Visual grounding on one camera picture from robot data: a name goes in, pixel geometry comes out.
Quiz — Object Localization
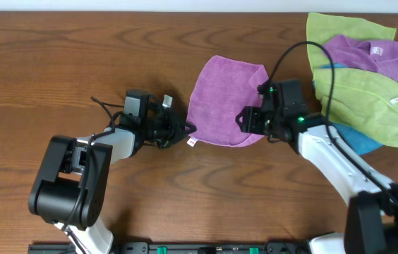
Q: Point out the purple cloth with label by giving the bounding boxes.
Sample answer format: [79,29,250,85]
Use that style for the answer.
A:
[324,35,398,81]

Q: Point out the green cloth with label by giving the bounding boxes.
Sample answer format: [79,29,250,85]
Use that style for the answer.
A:
[313,68,398,147]

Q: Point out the large green cloth top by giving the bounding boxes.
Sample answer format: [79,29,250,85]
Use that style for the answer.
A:
[306,12,397,70]

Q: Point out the right black cable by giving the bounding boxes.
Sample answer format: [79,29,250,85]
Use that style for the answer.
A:
[266,41,398,248]

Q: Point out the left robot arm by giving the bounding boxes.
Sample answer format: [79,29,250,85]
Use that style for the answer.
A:
[28,90,196,253]

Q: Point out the blue cloth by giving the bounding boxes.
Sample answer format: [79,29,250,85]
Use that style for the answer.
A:
[312,62,385,157]

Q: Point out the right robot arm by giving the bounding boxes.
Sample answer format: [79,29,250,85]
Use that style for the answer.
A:
[235,80,398,253]

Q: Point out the purple microfiber cloth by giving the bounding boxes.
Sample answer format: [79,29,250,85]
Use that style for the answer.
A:
[187,55,268,147]

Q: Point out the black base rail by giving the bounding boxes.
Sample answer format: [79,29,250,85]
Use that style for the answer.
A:
[27,241,311,254]

